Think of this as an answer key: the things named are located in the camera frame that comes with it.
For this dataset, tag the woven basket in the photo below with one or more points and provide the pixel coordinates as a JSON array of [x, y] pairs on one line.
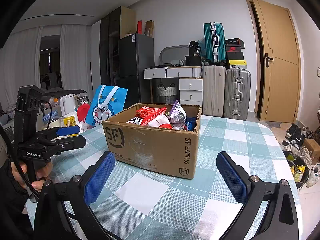
[[167, 93]]

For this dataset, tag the black bag white label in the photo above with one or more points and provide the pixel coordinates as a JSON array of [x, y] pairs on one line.
[[195, 48]]

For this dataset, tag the dark tall cabinet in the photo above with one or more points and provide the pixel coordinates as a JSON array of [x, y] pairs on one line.
[[110, 50]]

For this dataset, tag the yellow drink carton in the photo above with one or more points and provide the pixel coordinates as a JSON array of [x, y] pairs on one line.
[[69, 123]]

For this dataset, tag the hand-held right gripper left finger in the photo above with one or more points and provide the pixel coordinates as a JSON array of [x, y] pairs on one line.
[[98, 177]]

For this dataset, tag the person's left hand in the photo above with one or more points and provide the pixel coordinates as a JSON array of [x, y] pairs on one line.
[[43, 173]]

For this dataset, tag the white plastic basket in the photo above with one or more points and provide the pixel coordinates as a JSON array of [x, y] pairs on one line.
[[178, 62]]

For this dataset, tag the red carton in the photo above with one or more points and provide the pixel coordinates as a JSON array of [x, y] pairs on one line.
[[139, 27]]

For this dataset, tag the white curtain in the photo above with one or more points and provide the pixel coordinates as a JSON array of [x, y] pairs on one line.
[[20, 65], [75, 57]]

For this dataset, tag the black storage box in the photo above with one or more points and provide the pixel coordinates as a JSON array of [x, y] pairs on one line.
[[193, 61]]

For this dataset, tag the red orange snack bag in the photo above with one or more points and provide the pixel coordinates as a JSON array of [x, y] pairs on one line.
[[150, 112]]

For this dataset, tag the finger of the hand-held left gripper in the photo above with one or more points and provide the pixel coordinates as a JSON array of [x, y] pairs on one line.
[[67, 130], [71, 142]]

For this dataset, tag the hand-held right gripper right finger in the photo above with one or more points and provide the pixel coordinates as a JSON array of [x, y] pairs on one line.
[[232, 177]]

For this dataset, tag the teal suitcase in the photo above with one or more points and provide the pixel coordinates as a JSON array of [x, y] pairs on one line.
[[215, 42]]

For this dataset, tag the wooden door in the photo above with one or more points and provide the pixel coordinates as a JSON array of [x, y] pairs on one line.
[[280, 60]]

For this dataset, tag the person's left forearm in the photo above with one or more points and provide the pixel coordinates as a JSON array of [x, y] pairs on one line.
[[10, 190]]

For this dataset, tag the white drawer desk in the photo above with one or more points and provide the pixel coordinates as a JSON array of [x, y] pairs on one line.
[[190, 87]]

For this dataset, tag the dark grey fridge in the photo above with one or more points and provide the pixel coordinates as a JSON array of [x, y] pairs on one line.
[[135, 65]]

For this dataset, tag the red white snack bag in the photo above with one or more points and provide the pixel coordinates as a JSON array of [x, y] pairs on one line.
[[160, 122]]

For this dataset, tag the white kettle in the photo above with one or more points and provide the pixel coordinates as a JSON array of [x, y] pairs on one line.
[[67, 103]]

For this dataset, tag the pile of sneakers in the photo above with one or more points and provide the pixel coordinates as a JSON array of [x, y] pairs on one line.
[[297, 140]]

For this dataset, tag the small cardboard box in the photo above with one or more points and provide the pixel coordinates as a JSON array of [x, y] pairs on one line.
[[312, 147]]

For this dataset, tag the blue cartoon tote bag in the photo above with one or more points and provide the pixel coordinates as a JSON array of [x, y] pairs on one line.
[[105, 105]]

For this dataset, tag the white mug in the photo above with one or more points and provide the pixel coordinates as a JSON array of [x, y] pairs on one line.
[[72, 115]]

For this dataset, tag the silver suitcase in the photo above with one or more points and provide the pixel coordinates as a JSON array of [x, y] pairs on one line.
[[236, 93]]

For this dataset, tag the brown paper bag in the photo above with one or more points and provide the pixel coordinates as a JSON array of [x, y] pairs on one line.
[[149, 28]]

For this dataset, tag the checked tablecloth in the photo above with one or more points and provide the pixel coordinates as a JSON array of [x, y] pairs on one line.
[[155, 200]]

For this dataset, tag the red plush toy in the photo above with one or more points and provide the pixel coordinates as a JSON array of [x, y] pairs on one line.
[[83, 112]]

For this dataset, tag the black red shoe box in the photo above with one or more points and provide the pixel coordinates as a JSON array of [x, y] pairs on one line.
[[234, 42]]

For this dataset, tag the shiny purple snack bag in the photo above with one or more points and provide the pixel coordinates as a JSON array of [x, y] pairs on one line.
[[178, 116]]

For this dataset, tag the grey oval tray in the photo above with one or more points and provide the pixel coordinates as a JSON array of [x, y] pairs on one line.
[[166, 52]]

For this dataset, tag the beige suitcase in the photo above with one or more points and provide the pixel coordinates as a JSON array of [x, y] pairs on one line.
[[213, 90]]

